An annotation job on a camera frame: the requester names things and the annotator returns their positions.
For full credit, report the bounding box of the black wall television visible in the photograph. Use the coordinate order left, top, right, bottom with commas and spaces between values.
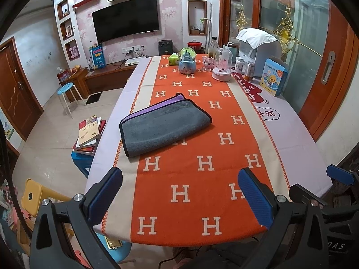
92, 0, 160, 43

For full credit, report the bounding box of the blue plastic stool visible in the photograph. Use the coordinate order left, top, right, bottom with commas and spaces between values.
71, 151, 94, 178

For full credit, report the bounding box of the wooden TV cabinet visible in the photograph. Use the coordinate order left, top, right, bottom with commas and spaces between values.
60, 62, 136, 99

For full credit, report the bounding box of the orange H-pattern tablecloth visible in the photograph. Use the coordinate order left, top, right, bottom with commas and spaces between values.
87, 56, 332, 247

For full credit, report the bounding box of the pink glass dome ornament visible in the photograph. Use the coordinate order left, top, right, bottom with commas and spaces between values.
212, 48, 232, 82

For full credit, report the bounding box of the sliding glass door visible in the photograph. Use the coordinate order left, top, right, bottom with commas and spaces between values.
219, 0, 358, 140

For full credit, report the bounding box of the stack of books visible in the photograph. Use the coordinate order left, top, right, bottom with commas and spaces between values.
72, 115, 107, 156

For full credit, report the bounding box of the brown wooden door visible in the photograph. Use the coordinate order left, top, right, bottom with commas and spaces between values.
0, 37, 44, 141

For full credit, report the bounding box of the clear plastic bottle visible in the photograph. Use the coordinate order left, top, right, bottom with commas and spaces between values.
208, 37, 220, 58

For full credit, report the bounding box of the blue children's book box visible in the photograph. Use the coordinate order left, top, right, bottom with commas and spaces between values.
260, 56, 288, 97

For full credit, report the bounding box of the black floor scale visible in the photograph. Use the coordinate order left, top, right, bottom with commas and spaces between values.
86, 92, 102, 105

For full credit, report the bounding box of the blue round stool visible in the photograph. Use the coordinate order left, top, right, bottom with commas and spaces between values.
57, 83, 85, 118

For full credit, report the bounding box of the blue snow globe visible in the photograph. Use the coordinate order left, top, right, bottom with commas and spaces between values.
178, 47, 197, 75

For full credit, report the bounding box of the pink pig figurine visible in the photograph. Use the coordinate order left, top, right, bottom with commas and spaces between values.
202, 56, 215, 72

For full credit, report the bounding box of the black speaker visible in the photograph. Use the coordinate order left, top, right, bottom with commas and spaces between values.
158, 39, 173, 55

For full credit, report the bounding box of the blue upright box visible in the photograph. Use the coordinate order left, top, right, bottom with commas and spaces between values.
89, 44, 107, 70

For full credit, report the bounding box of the yellow plastic chair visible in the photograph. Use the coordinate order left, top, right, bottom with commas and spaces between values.
16, 178, 70, 255

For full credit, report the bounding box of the white pill bottle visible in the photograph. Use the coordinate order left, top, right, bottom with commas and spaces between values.
234, 56, 244, 74

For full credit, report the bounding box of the green tissue pack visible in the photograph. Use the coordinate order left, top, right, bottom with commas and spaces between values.
168, 53, 180, 66

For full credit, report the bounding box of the purple and grey towel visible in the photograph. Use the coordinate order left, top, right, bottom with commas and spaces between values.
119, 93, 212, 158

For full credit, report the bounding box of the white water dispenser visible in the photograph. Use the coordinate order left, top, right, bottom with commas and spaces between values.
236, 28, 282, 78

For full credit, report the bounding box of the white set-top box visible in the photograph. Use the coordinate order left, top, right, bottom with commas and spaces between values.
125, 57, 145, 66

